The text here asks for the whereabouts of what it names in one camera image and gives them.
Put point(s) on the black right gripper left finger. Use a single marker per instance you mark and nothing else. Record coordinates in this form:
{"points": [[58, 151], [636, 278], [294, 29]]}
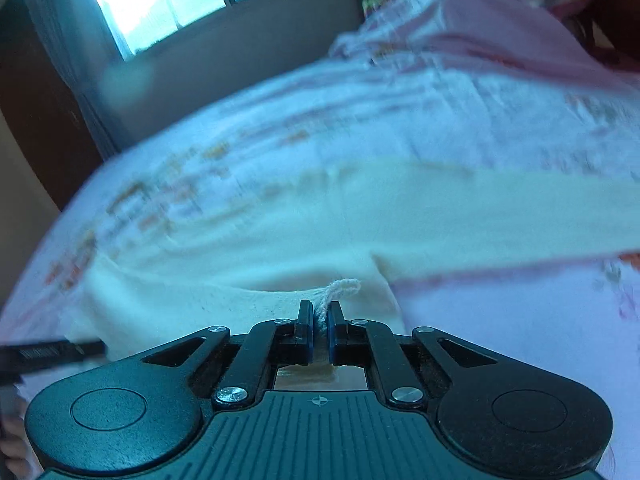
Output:
{"points": [[266, 348]]}

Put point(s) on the dark wooden door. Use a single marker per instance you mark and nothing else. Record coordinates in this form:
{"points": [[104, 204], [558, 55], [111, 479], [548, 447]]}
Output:
{"points": [[41, 111]]}

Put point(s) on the floral pink bed sheet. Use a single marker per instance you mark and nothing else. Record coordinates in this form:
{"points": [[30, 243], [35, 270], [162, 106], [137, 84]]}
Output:
{"points": [[578, 318]]}

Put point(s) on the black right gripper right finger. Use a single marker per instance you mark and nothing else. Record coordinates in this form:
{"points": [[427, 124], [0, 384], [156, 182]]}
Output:
{"points": [[373, 347]]}

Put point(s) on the cream knit sweater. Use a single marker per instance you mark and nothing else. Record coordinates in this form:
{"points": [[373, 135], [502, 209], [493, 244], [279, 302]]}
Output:
{"points": [[346, 232]]}

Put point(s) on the pink blanket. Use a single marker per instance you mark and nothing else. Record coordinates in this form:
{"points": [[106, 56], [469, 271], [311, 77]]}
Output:
{"points": [[481, 35]]}

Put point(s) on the red white headboard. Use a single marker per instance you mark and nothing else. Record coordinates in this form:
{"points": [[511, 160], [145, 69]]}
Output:
{"points": [[612, 33]]}

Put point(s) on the left grey curtain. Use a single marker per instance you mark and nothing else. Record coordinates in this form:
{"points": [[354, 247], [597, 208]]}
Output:
{"points": [[76, 39]]}

